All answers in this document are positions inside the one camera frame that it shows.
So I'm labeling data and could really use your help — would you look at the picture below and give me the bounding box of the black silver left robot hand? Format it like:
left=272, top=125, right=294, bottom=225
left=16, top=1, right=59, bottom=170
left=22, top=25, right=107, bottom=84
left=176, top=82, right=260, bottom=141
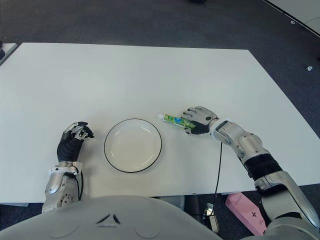
left=56, top=121, right=95, bottom=163

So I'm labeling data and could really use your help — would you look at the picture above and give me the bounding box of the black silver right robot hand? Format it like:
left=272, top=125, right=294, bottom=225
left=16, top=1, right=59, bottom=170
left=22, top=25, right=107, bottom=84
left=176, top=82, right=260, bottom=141
left=179, top=106, right=220, bottom=136

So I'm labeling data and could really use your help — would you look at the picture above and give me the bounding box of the green white toothpaste tube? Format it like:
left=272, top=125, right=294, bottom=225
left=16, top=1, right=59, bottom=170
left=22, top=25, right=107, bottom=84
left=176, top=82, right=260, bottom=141
left=157, top=113, right=196, bottom=130

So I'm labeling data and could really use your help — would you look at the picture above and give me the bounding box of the white plate with black rim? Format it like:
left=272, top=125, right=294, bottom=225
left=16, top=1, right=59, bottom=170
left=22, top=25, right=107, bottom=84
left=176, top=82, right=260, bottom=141
left=104, top=118, right=163, bottom=173

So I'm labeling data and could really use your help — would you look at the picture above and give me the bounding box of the grey robot torso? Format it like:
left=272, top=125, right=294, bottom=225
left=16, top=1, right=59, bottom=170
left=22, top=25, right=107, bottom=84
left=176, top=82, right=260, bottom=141
left=0, top=195, right=221, bottom=240

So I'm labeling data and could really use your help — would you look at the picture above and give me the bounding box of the black table leg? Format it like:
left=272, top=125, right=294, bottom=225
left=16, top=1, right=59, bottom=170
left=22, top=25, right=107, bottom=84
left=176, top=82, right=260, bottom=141
left=184, top=195, right=201, bottom=216

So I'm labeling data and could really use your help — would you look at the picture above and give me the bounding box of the pink cardboard box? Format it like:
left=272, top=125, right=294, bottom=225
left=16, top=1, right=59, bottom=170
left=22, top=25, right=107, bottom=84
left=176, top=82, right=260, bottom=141
left=224, top=192, right=270, bottom=236

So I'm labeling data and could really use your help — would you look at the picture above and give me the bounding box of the white side table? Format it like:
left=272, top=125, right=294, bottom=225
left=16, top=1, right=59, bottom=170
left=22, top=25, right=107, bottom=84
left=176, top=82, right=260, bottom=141
left=0, top=42, right=18, bottom=66

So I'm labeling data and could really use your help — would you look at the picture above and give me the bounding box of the white desk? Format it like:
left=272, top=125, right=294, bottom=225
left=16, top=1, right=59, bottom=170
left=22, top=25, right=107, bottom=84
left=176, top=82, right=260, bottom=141
left=262, top=0, right=320, bottom=38

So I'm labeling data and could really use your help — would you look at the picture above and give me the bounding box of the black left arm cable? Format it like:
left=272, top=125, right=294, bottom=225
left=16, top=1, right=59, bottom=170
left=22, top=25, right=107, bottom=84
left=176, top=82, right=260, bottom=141
left=73, top=172, right=85, bottom=201

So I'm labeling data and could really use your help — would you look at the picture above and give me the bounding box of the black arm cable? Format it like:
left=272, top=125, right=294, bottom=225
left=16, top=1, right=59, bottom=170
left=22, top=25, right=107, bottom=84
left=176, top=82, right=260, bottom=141
left=73, top=172, right=85, bottom=201
left=192, top=142, right=223, bottom=217

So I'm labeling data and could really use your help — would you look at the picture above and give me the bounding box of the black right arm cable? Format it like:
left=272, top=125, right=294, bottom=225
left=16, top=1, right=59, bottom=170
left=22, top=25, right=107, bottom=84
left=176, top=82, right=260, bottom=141
left=192, top=142, right=223, bottom=217

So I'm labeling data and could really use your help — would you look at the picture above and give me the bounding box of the silver metal bracket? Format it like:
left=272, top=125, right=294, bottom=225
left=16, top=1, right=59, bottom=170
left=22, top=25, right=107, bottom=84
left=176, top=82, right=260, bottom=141
left=204, top=202, right=220, bottom=233

